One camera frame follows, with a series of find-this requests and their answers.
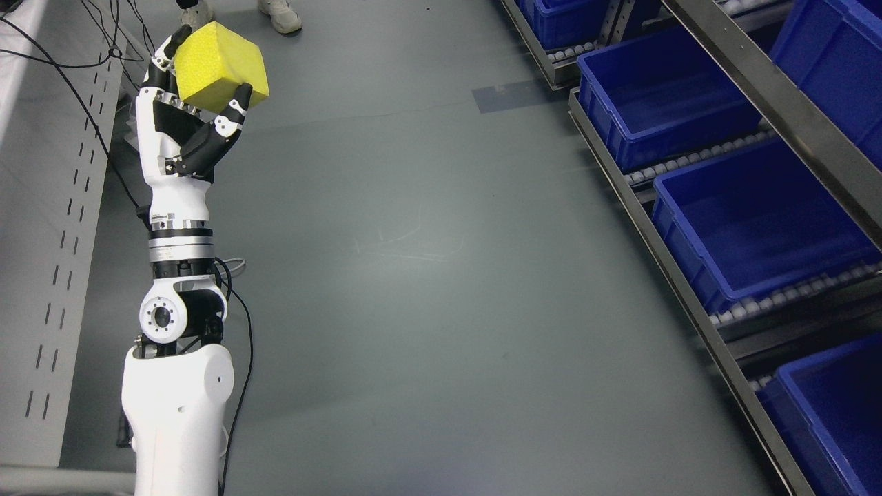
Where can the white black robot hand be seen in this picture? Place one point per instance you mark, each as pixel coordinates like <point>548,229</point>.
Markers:
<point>179,150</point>

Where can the yellow foam block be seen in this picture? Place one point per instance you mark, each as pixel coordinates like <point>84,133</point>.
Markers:
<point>213,62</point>

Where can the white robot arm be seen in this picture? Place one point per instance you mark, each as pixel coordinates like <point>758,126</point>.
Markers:
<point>178,376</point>

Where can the blue bin middle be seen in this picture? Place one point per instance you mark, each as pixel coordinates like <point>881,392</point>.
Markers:
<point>745,224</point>

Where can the blue bin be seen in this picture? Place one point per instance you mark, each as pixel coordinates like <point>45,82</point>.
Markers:
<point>660,95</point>
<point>562,24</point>
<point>831,50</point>
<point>827,408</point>
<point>745,224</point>

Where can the grey perforated cabinet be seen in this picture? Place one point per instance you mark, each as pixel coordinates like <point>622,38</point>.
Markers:
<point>60,88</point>

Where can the white shoe right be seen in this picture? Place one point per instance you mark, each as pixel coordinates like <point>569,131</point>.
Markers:
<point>283,17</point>

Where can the blue bin far top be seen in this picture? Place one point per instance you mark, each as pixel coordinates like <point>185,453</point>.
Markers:
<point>562,24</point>

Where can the blue bin upper right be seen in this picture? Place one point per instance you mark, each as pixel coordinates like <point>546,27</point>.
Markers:
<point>831,50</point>

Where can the blue bin bottom right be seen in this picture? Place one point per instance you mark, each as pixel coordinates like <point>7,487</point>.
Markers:
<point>827,408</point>

